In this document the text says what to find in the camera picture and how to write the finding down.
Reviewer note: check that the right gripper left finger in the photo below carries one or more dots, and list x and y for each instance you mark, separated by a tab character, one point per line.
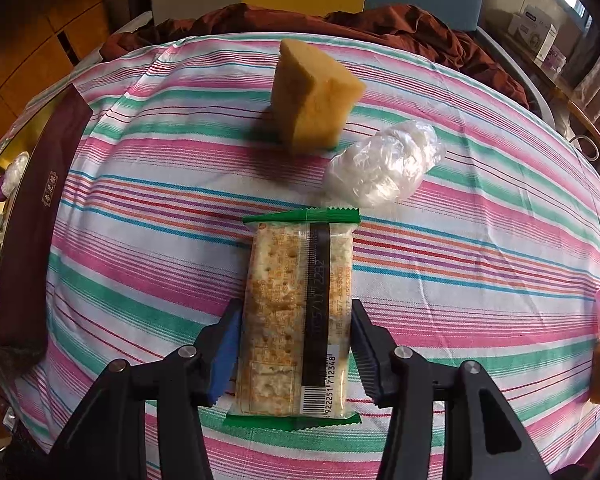
224	349

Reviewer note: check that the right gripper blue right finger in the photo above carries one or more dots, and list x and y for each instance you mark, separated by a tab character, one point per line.
366	346

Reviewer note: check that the yellow sponge block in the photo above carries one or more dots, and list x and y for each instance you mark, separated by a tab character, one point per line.
312	97

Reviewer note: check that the white plastic bag ball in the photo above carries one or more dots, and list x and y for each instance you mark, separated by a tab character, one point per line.
14	173

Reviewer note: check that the striped bed sheet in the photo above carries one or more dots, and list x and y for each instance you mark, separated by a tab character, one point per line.
483	281

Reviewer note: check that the gold metal tin box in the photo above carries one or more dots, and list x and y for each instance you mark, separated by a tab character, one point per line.
28	226

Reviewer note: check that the wooden desk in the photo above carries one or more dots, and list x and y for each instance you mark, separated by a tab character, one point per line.
551	85

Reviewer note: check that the rust red blanket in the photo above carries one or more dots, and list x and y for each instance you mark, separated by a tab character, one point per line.
400	26

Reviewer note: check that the white appliance box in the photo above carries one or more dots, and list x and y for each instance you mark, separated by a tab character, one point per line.
534	30

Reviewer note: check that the wooden wardrobe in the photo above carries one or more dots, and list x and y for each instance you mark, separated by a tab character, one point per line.
41	42

